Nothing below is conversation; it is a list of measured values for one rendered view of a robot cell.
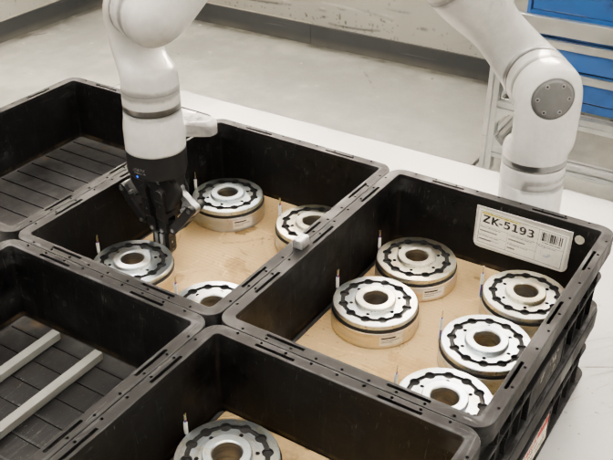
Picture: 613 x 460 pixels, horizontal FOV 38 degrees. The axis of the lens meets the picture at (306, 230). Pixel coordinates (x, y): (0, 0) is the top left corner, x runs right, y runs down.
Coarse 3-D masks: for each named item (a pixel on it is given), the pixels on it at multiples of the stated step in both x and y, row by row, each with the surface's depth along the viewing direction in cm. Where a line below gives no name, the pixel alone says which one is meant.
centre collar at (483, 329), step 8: (472, 328) 99; (480, 328) 99; (488, 328) 99; (496, 328) 99; (472, 336) 98; (496, 336) 98; (504, 336) 98; (472, 344) 97; (504, 344) 97; (480, 352) 96; (488, 352) 96; (496, 352) 96
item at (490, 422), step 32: (480, 192) 113; (576, 224) 106; (288, 256) 100; (256, 288) 95; (576, 288) 95; (224, 320) 90; (544, 320) 90; (544, 352) 88; (384, 384) 82; (512, 384) 82; (448, 416) 78; (480, 416) 78
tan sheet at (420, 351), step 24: (456, 288) 112; (432, 312) 108; (456, 312) 108; (312, 336) 104; (336, 336) 104; (432, 336) 104; (360, 360) 100; (384, 360) 100; (408, 360) 100; (432, 360) 100
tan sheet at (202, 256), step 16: (272, 208) 129; (288, 208) 129; (192, 224) 125; (272, 224) 125; (176, 240) 122; (192, 240) 122; (208, 240) 122; (224, 240) 122; (240, 240) 122; (256, 240) 122; (272, 240) 122; (176, 256) 118; (192, 256) 118; (208, 256) 118; (224, 256) 118; (240, 256) 118; (256, 256) 118; (272, 256) 118; (176, 272) 115; (192, 272) 115; (208, 272) 115; (224, 272) 115; (240, 272) 115
